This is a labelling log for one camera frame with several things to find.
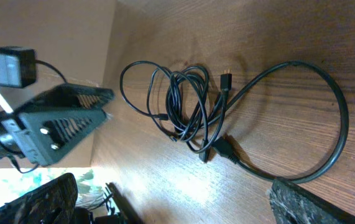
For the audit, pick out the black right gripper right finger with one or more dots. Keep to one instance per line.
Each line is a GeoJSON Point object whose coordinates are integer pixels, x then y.
{"type": "Point", "coordinates": [291, 203]}

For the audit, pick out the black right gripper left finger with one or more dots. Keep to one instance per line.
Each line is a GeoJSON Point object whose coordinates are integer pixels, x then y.
{"type": "Point", "coordinates": [53, 202]}

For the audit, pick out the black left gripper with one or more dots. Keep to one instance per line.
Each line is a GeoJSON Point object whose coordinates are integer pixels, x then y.
{"type": "Point", "coordinates": [48, 126]}

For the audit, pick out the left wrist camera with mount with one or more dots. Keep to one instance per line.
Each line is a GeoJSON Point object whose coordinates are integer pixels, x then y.
{"type": "Point", "coordinates": [17, 71]}

